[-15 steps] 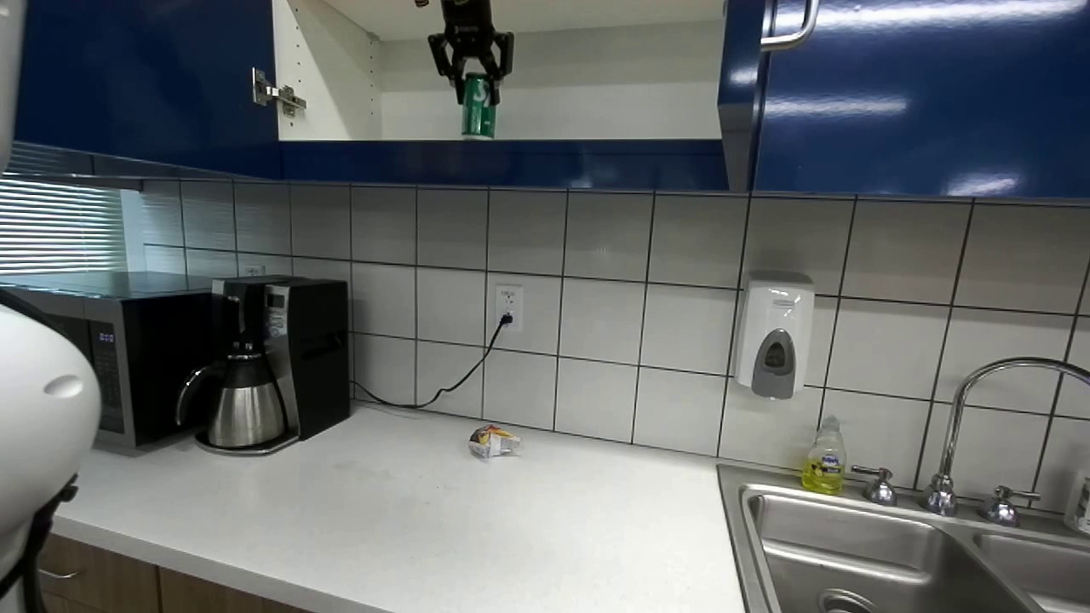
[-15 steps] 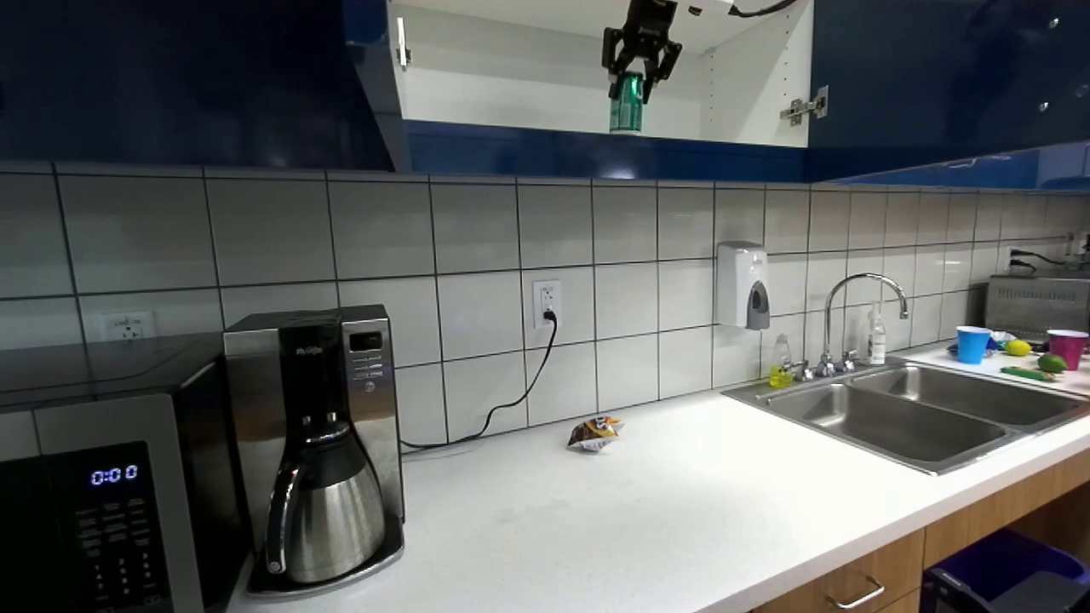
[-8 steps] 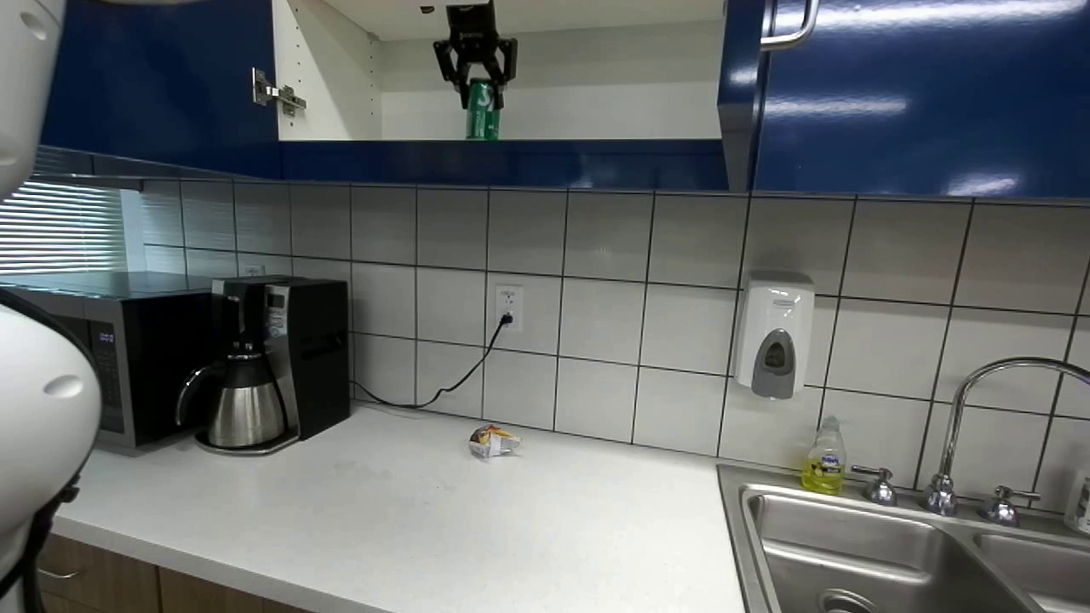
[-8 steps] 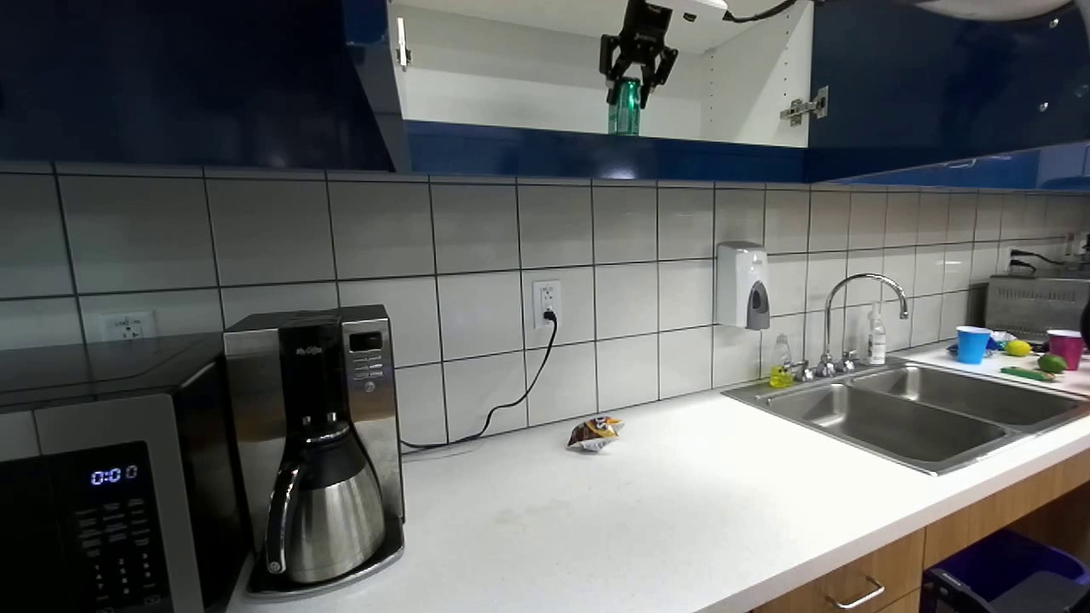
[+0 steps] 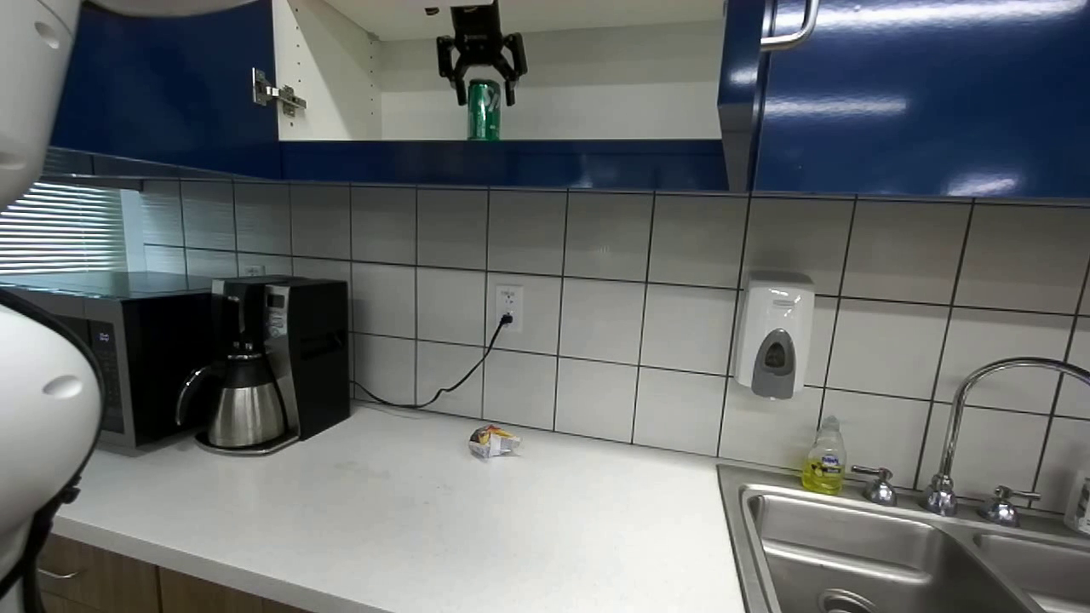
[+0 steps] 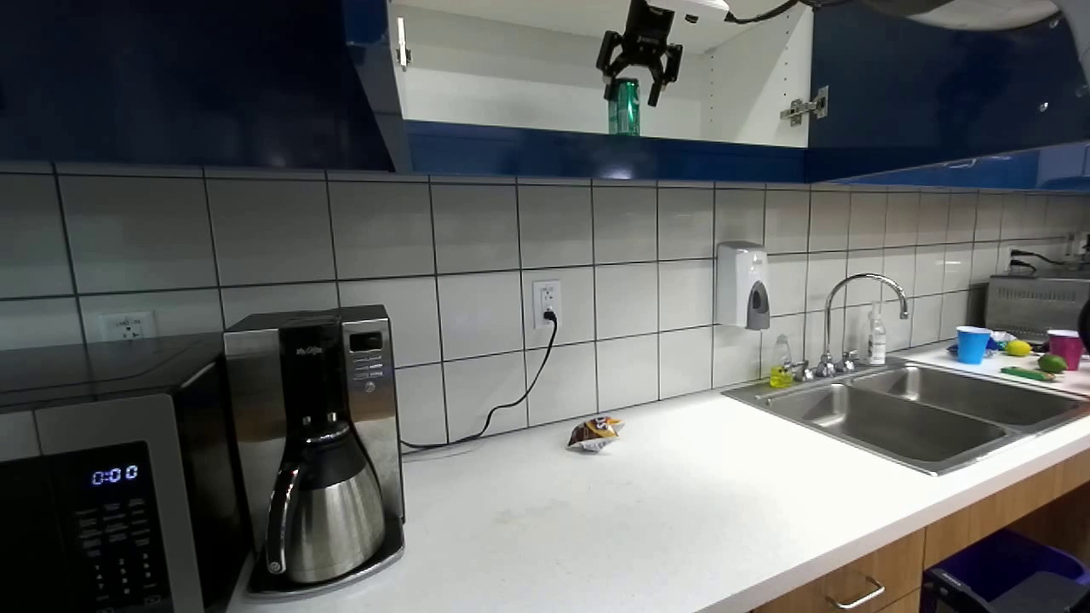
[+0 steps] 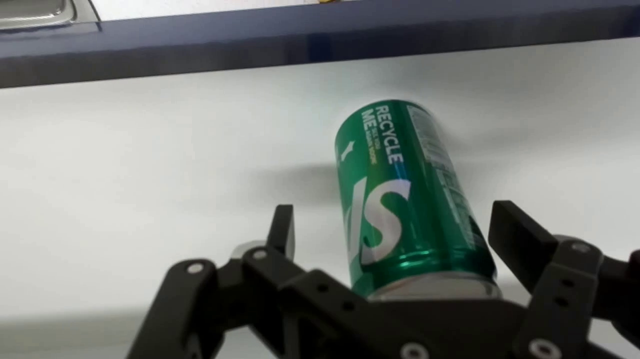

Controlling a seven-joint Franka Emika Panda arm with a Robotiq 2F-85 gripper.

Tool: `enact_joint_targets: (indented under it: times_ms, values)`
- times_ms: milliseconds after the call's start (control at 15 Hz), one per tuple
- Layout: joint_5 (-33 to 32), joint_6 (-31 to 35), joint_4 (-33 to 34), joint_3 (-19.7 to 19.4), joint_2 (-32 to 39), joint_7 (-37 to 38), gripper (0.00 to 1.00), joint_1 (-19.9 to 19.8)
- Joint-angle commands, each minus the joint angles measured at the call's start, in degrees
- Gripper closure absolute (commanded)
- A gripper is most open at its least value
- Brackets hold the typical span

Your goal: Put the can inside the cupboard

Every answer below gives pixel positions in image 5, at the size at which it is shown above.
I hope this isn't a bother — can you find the white bottle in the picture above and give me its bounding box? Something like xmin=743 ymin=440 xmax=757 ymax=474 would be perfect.
xmin=1063 ymin=465 xmax=1090 ymax=538

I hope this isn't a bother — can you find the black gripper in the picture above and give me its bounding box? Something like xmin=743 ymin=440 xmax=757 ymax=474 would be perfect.
xmin=433 ymin=0 xmax=533 ymax=113

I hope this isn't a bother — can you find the metal door hinge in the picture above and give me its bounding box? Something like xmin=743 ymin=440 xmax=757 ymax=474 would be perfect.
xmin=249 ymin=66 xmax=310 ymax=120

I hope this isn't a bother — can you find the chrome sink faucet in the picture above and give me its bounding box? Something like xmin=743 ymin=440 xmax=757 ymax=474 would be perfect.
xmin=921 ymin=354 xmax=1090 ymax=517

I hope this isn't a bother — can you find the black coffee maker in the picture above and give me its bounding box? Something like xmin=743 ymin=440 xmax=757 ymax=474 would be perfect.
xmin=207 ymin=275 xmax=355 ymax=460

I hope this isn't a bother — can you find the white soap dispenser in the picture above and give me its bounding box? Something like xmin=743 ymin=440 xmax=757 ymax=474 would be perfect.
xmin=734 ymin=272 xmax=821 ymax=403

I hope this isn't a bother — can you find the blue open cupboard door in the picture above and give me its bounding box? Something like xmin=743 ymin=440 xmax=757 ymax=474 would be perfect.
xmin=47 ymin=0 xmax=288 ymax=183

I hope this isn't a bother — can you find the small snack packet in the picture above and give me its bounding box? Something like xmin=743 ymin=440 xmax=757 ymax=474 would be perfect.
xmin=466 ymin=418 xmax=526 ymax=462

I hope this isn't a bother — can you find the wooden base cabinet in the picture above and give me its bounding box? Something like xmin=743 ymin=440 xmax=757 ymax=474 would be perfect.
xmin=31 ymin=527 xmax=317 ymax=613

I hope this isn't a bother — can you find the black microwave oven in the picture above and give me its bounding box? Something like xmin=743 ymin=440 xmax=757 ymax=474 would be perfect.
xmin=0 ymin=272 xmax=223 ymax=453

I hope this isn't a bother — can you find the black power cable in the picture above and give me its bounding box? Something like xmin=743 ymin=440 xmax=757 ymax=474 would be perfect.
xmin=348 ymin=305 xmax=520 ymax=414

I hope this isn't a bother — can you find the silver cupboard door handle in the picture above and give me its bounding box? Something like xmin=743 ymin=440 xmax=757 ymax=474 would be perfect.
xmin=757 ymin=0 xmax=825 ymax=54

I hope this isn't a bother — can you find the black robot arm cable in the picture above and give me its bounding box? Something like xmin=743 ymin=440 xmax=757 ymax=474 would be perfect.
xmin=0 ymin=474 xmax=86 ymax=613

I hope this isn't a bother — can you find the chrome faucet knob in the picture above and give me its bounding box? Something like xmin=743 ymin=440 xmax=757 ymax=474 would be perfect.
xmin=852 ymin=462 xmax=904 ymax=507
xmin=981 ymin=482 xmax=1047 ymax=527

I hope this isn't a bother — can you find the blue closed cupboard door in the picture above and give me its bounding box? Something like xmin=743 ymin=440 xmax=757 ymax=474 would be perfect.
xmin=753 ymin=0 xmax=1090 ymax=208

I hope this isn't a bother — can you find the blue wall cupboard body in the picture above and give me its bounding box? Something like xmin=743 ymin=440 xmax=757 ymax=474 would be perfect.
xmin=271 ymin=0 xmax=765 ymax=194

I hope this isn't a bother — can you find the yellow dish soap bottle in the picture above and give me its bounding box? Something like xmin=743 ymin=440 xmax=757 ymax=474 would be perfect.
xmin=799 ymin=412 xmax=854 ymax=497

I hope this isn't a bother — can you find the steel coffee carafe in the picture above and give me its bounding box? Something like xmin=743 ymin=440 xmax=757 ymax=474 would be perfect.
xmin=172 ymin=337 xmax=296 ymax=453

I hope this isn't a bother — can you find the stainless steel sink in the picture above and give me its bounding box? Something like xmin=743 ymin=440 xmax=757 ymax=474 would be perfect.
xmin=717 ymin=460 xmax=1090 ymax=613

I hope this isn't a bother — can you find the white wall outlet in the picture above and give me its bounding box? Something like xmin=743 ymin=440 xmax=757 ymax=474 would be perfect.
xmin=486 ymin=278 xmax=533 ymax=348

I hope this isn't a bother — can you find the green soda can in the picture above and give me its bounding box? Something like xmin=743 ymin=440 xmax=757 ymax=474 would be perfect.
xmin=466 ymin=75 xmax=505 ymax=146

